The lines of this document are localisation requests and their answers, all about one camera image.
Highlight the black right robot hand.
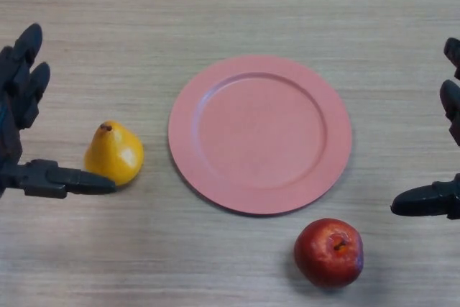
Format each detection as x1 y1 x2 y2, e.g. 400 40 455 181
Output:
390 37 460 221

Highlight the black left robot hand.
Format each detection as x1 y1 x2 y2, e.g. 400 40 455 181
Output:
0 23 117 199

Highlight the yellow pear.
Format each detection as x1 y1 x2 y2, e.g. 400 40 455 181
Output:
83 120 144 187

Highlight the pink round plate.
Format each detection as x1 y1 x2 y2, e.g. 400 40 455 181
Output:
167 55 353 219

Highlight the red apple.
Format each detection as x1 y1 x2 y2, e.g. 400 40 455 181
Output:
293 217 364 289

